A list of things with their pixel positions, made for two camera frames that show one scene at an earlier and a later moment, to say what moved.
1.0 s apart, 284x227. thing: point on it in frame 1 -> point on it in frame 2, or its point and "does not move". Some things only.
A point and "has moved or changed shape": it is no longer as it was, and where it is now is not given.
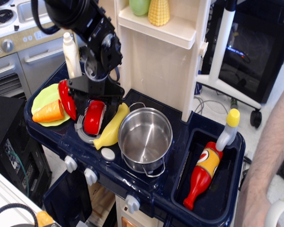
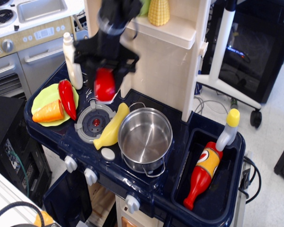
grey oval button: (108, 154) does not move
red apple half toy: (94, 113) has moved or changed shape
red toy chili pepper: (66, 99) does not move
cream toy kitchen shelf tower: (162, 64) does not move
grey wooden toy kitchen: (21, 54) does not move
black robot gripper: (85, 90) -> (100, 50)
